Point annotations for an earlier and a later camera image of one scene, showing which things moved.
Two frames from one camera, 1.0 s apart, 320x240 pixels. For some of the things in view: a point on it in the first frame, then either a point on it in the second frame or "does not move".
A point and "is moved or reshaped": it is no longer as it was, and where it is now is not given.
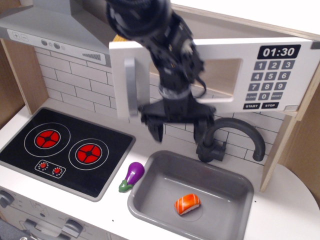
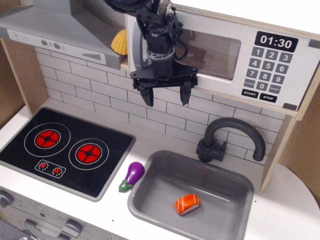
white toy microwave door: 247,75 is moved or reshaped
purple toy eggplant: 135,172 does not move
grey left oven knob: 6,198 does not move
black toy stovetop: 71,152 does not move
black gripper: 180,110 -> 163,72
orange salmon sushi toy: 186,203 does not move
